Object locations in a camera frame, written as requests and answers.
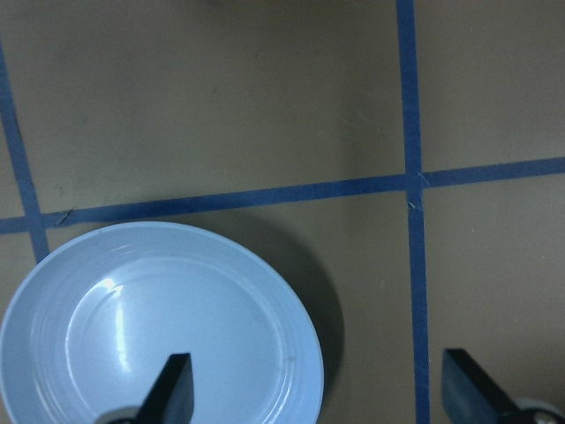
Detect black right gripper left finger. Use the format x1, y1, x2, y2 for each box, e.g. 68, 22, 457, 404
136, 353, 194, 424

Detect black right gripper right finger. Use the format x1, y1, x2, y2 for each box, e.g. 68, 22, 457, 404
441, 349, 530, 424

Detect blue plate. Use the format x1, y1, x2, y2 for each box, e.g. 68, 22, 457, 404
1, 222, 324, 423

